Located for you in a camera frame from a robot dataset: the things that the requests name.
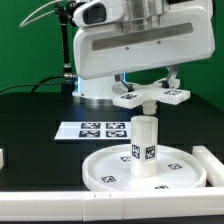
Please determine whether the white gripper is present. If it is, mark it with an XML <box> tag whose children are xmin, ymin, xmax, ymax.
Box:
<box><xmin>73</xmin><ymin>1</ymin><xmax>215</xmax><ymax>94</ymax></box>

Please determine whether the white cross-shaped table base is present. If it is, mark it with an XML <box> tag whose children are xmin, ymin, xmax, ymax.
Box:
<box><xmin>113</xmin><ymin>84</ymin><xmax>190</xmax><ymax>115</ymax></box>

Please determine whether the white round table top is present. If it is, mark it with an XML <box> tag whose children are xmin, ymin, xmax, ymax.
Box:
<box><xmin>82</xmin><ymin>144</ymin><xmax>207</xmax><ymax>191</ymax></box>

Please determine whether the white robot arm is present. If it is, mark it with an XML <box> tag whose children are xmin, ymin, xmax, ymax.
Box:
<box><xmin>73</xmin><ymin>0</ymin><xmax>215</xmax><ymax>109</ymax></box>

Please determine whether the white marker tag plate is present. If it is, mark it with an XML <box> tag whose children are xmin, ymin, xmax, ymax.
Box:
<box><xmin>55</xmin><ymin>122</ymin><xmax>131</xmax><ymax>140</ymax></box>

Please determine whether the white left fence piece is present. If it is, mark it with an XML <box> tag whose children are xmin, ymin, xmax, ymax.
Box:
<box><xmin>0</xmin><ymin>149</ymin><xmax>4</xmax><ymax>170</ymax></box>

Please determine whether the black cable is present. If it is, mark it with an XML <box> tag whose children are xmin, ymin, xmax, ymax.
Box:
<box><xmin>0</xmin><ymin>75</ymin><xmax>65</xmax><ymax>96</ymax></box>

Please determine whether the white right fence rail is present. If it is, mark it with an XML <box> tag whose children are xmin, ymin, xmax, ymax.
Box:
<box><xmin>192</xmin><ymin>146</ymin><xmax>224</xmax><ymax>187</ymax></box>

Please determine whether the white fence rail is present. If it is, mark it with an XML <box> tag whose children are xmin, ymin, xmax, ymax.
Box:
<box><xmin>0</xmin><ymin>187</ymin><xmax>224</xmax><ymax>221</ymax></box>
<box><xmin>192</xmin><ymin>146</ymin><xmax>224</xmax><ymax>187</ymax></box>

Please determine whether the white cable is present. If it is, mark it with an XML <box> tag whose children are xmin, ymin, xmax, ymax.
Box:
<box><xmin>18</xmin><ymin>0</ymin><xmax>63</xmax><ymax>29</ymax></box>

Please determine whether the white front fence rail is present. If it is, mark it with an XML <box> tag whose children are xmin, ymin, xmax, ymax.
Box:
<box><xmin>0</xmin><ymin>187</ymin><xmax>224</xmax><ymax>221</ymax></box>

